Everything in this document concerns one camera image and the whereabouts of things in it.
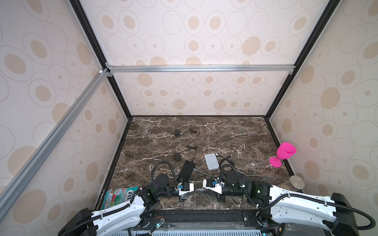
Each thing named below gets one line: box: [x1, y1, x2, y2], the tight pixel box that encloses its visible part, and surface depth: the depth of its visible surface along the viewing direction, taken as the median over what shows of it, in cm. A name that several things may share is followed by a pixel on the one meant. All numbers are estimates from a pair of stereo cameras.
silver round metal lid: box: [289, 175, 306, 190], surface depth 73 cm
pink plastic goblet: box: [269, 142, 297, 168], surface depth 87 cm
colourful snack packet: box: [100, 186, 139, 210], surface depth 81 cm
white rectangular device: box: [204, 152, 220, 171], surface depth 96 cm
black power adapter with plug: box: [173, 153, 182, 162], surface depth 99 cm
